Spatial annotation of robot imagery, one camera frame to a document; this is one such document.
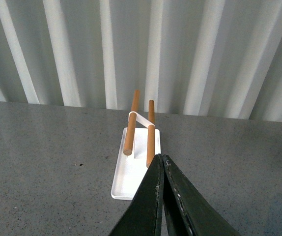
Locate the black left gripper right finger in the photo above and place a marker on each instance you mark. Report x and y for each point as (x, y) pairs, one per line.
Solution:
(187, 212)

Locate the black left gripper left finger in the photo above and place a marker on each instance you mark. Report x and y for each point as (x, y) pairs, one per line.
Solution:
(143, 217)

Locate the white rack with wooden rods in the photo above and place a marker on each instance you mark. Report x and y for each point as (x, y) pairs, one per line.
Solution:
(139, 143)

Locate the white pleated curtain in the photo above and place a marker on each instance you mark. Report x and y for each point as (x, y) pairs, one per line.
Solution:
(219, 58)

